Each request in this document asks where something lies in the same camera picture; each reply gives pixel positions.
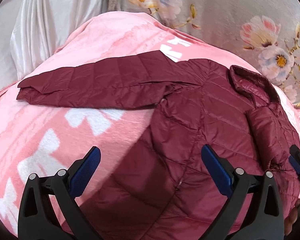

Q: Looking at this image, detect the silver satin curtain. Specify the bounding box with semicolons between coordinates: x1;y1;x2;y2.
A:
0;0;108;90

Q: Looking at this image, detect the person's right hand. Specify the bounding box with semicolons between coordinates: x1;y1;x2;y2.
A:
284;198;300;236

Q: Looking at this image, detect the grey floral quilt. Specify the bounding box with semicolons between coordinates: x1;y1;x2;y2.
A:
109;0;300;109

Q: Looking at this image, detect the maroon quilted puffer jacket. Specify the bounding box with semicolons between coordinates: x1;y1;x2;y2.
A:
17;51;300;239

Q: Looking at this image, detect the pink white patterned blanket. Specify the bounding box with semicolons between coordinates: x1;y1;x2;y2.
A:
0;10;300;238

